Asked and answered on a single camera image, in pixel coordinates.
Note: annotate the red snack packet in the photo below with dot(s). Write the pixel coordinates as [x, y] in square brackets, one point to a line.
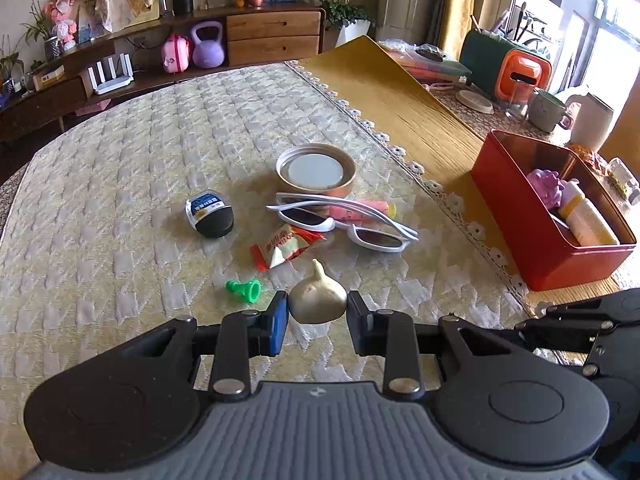
[282, 247]

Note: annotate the green mug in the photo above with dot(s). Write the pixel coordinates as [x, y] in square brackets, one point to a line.
[545, 112]

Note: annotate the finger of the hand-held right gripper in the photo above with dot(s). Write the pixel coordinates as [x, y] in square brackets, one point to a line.
[565, 335]
[575, 307]

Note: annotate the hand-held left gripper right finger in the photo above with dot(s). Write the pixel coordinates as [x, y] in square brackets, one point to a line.
[359, 325]

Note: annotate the dark grey pouch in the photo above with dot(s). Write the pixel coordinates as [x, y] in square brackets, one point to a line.
[430, 52]

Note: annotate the pink toy case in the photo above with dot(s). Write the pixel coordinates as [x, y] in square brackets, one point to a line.
[176, 55]

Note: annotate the purple kettlebell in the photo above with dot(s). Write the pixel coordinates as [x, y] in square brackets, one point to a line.
[207, 50]

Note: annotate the white tumbler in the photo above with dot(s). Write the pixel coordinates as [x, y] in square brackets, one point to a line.
[590, 125]

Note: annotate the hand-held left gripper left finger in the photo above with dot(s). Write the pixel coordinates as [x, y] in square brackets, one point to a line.
[279, 325]

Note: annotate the pink flat scale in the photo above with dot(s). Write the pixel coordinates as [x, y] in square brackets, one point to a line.
[92, 107]

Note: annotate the green plastic piece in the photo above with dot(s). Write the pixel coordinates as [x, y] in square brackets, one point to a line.
[242, 291]

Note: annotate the clear glass cup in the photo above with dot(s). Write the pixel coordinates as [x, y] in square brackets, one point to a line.
[519, 100]

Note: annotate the white sunscreen bottle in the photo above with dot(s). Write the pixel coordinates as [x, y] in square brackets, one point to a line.
[587, 217]

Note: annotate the yellow curtain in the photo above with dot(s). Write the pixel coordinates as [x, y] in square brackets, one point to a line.
[460, 5]

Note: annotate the white sunglasses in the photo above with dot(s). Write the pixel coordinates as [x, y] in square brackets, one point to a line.
[375, 240]

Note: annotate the garlic bulb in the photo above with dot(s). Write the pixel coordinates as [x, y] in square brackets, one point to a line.
[317, 295]

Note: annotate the purple rubber toy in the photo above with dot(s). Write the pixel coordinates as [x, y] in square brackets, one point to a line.
[545, 187]

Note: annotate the quilted cream table mat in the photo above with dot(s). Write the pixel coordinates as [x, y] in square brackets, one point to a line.
[150, 185]

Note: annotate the yellow flat box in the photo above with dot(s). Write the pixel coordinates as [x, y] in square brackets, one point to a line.
[49, 75]

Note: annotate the pink tube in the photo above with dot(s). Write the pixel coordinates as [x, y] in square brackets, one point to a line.
[370, 208]

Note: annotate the wooden TV cabinet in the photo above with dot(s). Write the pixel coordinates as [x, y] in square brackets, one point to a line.
[272, 35]

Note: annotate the stack of books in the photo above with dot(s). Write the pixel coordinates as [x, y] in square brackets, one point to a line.
[435, 67]

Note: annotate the black egg-shaped capsule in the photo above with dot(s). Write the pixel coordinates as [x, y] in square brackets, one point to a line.
[212, 217]

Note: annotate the potted orchid plant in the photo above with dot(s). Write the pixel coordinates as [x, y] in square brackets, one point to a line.
[47, 42]

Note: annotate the red tin box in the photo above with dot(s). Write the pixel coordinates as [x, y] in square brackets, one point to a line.
[525, 230]

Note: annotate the orange snack wrapper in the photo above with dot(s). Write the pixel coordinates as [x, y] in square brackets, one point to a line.
[590, 157]

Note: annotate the clear jar with yellow contents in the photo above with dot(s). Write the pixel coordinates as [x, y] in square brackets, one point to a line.
[624, 175]

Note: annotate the pink plush doll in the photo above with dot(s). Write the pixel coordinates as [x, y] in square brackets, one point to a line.
[62, 17]

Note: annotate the metal jar lid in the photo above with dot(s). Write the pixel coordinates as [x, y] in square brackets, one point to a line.
[315, 170]

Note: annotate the yellow placemat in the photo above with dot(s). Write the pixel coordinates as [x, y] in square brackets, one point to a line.
[400, 100]

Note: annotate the white router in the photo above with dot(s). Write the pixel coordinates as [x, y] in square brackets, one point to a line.
[112, 80]

